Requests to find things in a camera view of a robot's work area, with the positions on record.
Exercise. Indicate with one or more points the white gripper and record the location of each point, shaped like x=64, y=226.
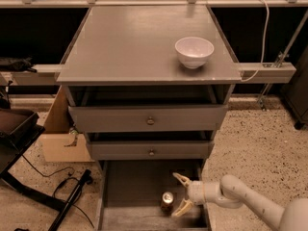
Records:
x=195, y=191

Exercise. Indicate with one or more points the orange soda can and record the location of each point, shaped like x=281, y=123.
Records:
x=167, y=201

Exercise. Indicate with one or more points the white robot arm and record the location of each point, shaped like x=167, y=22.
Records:
x=231, y=192

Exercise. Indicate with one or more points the bottom grey open drawer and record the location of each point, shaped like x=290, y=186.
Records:
x=132, y=192

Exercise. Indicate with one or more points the top grey drawer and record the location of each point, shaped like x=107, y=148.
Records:
x=148, y=118

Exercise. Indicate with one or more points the middle grey drawer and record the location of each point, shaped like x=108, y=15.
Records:
x=150, y=150

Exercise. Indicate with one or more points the grey drawer cabinet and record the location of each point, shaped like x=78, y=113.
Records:
x=125, y=56

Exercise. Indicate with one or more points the cardboard box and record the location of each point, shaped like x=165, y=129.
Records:
x=60, y=142

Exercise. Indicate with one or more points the white bowl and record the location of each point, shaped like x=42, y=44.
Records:
x=193, y=52

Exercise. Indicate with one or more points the metal rail beam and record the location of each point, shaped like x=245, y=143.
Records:
x=252, y=73

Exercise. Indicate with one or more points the black bag on rail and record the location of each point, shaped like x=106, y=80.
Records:
x=16, y=65

